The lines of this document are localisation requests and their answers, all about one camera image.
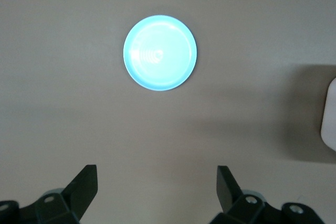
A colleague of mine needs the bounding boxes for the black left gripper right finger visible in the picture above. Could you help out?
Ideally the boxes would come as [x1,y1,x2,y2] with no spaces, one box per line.
[209,165,325,224]

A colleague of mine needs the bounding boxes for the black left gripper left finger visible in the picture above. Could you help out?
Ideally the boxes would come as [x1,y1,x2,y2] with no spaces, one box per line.
[0,165,99,224]

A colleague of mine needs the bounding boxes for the brown table mat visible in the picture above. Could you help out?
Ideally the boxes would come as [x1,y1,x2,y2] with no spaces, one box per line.
[0,0,336,224]

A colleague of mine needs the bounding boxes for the pale pink lidded container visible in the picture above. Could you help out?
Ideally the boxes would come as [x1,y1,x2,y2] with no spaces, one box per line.
[320,77,336,153]

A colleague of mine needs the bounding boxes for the light blue round plate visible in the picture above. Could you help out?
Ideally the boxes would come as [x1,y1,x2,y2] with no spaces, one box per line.
[123,15,197,92]

